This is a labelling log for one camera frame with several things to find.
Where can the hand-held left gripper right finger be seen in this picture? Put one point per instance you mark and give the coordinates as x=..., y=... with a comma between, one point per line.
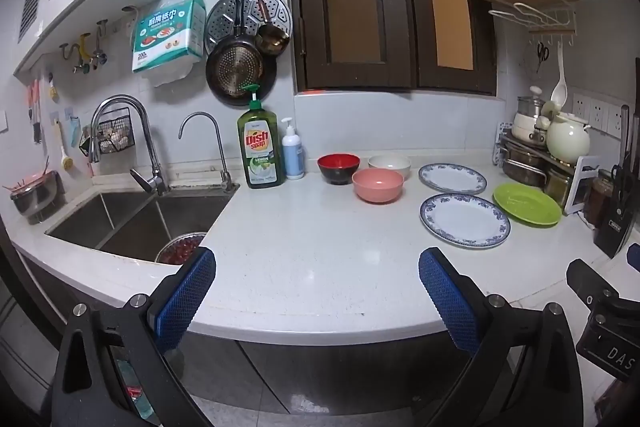
x=447, y=302

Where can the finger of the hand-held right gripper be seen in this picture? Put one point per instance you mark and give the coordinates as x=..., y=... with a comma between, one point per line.
x=590, y=284

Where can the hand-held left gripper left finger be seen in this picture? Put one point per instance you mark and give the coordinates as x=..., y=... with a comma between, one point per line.
x=187, y=302

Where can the blue floral rimmed plate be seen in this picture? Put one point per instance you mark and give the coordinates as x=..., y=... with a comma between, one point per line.
x=452, y=178
x=462, y=219

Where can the white bowl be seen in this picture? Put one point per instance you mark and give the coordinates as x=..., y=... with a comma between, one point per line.
x=390, y=163

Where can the red and black bowl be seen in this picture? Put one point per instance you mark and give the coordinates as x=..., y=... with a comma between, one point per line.
x=338, y=162

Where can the steel strainer with red fruit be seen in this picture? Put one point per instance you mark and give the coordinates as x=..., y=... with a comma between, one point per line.
x=175, y=252

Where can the black knife block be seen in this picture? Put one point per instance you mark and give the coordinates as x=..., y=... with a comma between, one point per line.
x=612, y=227

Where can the brown jar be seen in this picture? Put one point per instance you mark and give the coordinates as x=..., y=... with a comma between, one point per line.
x=597, y=202

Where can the stainless steel sink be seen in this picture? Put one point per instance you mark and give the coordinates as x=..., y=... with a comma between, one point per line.
x=135, y=217

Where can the small stainless steel pot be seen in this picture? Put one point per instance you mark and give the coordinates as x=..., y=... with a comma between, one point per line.
x=557, y=187

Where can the green plate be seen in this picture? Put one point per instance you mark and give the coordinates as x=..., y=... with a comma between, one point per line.
x=525, y=204

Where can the grey base cabinet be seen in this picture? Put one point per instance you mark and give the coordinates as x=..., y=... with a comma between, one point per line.
x=300, y=372

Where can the large stainless steel pot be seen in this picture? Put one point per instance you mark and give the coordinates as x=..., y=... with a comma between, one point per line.
x=520, y=169

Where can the cream ceramic pot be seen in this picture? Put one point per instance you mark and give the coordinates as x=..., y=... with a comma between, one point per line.
x=567, y=139

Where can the small gooseneck faucet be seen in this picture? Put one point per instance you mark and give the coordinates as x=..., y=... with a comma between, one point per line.
x=220, y=157

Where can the large chrome faucet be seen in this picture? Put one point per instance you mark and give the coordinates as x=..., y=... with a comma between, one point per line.
x=150, y=157

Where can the white kitchen shelf rack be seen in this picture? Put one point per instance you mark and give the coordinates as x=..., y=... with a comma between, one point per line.
x=502, y=142

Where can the white pot with glass lid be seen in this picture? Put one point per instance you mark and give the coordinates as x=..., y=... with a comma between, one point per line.
x=525, y=127

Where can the green dish soap bottle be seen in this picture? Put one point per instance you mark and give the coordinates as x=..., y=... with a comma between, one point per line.
x=260, y=147

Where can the white pump bottle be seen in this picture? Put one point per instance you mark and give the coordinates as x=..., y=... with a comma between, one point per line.
x=292, y=157

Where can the metal bowl with pink colander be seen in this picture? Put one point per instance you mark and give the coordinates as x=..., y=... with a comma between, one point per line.
x=35, y=202

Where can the yellow dish brush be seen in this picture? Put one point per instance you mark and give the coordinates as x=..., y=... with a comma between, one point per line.
x=65, y=159

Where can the white plastic ladle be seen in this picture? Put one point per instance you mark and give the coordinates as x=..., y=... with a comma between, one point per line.
x=559, y=92

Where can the teal hanging cloth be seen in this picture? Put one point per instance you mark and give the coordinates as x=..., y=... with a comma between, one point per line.
x=75, y=132

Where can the black scissors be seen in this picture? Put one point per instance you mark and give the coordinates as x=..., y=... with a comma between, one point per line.
x=542, y=52

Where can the perforated dark frying pan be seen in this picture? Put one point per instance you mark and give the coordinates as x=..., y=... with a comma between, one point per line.
x=235, y=67

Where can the pink and black hanging utensil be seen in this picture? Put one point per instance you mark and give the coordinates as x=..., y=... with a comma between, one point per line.
x=35, y=112

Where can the paper towel pack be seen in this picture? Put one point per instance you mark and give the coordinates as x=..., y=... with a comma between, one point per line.
x=165, y=37

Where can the brass ladle pot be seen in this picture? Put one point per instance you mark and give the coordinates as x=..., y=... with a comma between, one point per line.
x=272, y=39

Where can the round steel steamer plate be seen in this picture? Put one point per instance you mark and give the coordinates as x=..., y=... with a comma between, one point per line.
x=225, y=17

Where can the dark wooden window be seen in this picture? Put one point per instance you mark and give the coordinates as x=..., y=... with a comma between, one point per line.
x=350, y=7

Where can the white wall power outlets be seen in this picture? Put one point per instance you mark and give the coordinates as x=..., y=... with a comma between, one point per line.
x=597, y=112

